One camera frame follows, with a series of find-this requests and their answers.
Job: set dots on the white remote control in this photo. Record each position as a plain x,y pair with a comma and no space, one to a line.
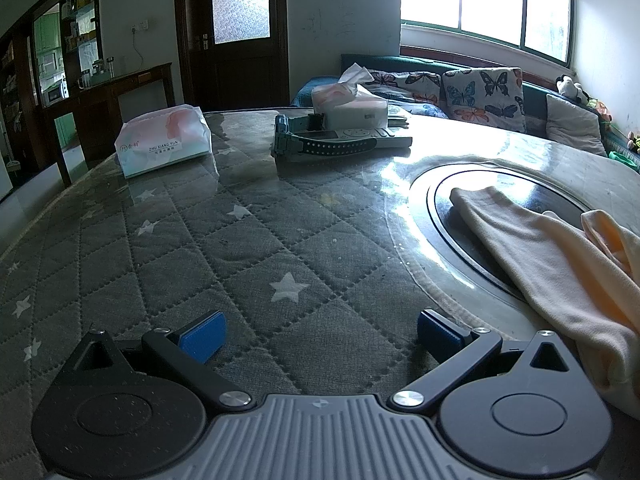
392,138

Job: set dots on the butterfly print pillow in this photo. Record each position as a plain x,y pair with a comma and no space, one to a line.
480,95
410,85

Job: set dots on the open white tissue pack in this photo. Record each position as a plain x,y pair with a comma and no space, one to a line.
350,110

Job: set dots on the dark wooden display cabinet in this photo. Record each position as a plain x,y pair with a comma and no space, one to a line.
20,60

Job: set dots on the dark wooden door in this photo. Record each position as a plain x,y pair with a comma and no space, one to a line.
235,70

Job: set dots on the white wall socket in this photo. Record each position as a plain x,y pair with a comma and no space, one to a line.
142,24

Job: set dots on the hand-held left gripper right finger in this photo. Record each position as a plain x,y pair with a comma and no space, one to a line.
437,332

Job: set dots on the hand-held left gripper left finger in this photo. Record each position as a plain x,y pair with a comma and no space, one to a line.
205,336

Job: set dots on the white microwave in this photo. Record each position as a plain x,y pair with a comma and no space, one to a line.
52,94

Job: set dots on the round black induction cooktop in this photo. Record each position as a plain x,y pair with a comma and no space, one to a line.
540,185

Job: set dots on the black hairbrush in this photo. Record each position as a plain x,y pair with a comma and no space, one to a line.
320,147

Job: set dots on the plain grey pillow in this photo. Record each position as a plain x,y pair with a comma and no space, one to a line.
570,122

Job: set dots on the green soft toy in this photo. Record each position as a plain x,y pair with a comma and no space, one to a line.
625,159

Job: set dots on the blue sofa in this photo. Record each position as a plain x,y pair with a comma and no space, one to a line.
430,65

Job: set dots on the dark wooden sideboard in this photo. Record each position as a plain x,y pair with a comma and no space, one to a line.
125,90

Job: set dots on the row of glass jars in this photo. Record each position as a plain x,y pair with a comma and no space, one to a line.
97,72

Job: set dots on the sealed pink white tissue pack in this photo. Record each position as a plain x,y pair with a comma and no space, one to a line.
165,140

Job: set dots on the panda plush toy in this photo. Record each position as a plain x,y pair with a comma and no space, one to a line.
567,87

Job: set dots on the cream garment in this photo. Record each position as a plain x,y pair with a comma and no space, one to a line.
550,270

